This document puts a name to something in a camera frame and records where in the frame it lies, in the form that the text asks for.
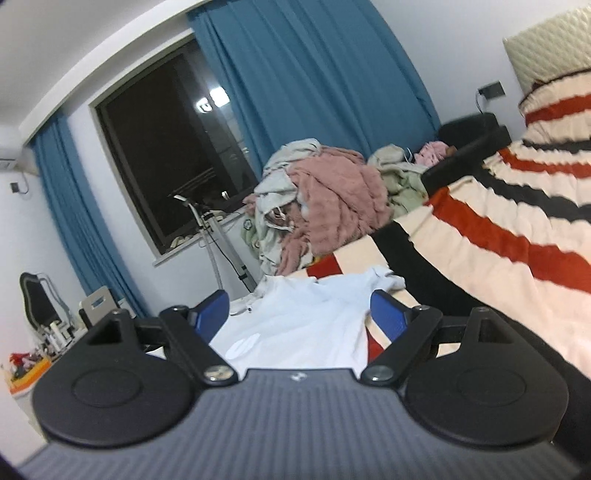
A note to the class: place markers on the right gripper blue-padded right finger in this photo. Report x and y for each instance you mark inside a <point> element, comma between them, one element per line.
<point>417,333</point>

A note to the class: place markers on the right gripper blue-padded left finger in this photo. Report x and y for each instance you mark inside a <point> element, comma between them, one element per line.
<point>185,334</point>

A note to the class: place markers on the white t-shirt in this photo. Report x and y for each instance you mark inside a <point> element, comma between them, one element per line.
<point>303,323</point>

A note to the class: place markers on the beige chair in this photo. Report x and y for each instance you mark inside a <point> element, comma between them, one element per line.
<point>96,306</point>

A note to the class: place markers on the blue curtain left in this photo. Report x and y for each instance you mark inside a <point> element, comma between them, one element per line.
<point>79,222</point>

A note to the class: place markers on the blue curtain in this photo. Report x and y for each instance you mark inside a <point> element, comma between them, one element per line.
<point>79,222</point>
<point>329,70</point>

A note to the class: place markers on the garment steamer stand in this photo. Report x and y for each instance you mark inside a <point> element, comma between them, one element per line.
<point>215,237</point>

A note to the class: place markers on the striped red cream black blanket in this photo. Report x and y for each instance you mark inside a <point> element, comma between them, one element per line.
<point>513,234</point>

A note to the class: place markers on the black vanity mirror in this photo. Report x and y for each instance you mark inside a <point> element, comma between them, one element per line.
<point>42,303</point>

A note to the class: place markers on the pink fluffy blanket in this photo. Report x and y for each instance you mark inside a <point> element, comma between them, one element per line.
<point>340,198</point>

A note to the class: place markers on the light green garment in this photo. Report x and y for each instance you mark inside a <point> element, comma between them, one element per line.
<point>402,178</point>

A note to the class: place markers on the grey-white hoodie on pile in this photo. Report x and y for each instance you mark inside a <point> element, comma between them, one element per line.
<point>272,196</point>

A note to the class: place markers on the small pink garment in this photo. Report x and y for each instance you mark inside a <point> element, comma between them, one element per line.
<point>432,153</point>

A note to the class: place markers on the black armchair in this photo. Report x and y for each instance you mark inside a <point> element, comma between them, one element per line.
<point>475,138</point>

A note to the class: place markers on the dark window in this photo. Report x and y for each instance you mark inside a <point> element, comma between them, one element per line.
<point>171,133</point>

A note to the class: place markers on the blue curtain right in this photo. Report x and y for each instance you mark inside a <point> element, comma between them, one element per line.
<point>329,70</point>

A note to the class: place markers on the beige quilted headboard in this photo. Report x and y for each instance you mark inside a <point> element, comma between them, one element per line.
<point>551,48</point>

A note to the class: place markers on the wall air conditioner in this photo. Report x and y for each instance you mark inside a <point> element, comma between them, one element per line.
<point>18,159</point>

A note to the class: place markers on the wall socket with charger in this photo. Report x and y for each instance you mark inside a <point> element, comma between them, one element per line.
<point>488,92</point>

